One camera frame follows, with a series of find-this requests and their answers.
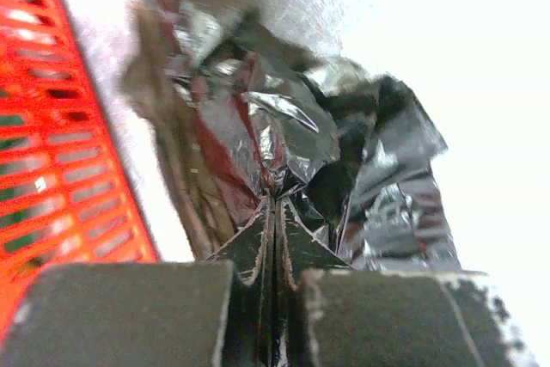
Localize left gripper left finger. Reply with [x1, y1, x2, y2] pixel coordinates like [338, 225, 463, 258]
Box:
[1, 199, 274, 366]

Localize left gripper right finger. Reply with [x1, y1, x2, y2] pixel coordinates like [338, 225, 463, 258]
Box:
[274, 200, 537, 366]

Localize black trash bag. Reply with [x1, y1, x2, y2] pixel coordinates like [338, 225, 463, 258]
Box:
[122, 0, 463, 273]

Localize red plastic basket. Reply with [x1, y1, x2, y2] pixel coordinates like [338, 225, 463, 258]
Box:
[1, 0, 157, 320]

